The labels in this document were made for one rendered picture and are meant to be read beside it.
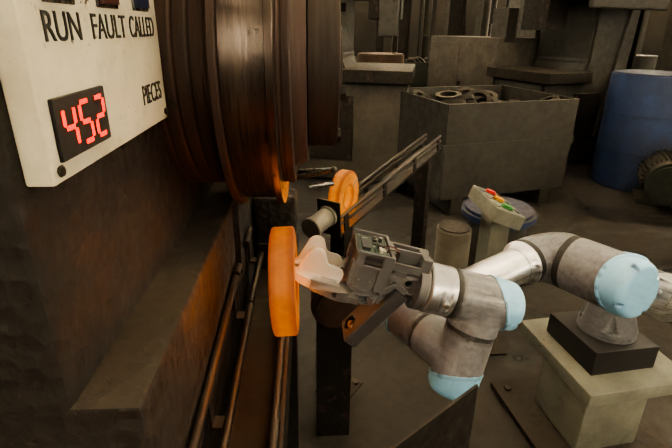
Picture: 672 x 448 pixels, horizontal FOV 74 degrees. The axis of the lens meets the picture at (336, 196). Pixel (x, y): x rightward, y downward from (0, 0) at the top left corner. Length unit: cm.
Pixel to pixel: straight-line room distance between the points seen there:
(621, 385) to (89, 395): 128
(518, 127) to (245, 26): 276
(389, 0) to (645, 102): 201
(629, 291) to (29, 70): 93
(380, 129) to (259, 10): 295
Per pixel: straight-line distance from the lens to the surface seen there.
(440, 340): 74
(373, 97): 343
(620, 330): 148
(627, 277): 97
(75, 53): 40
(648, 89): 399
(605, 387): 145
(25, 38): 35
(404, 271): 65
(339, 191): 123
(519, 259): 98
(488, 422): 166
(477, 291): 68
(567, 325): 150
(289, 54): 58
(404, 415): 162
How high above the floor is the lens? 117
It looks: 21 degrees down
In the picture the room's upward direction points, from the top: 1 degrees clockwise
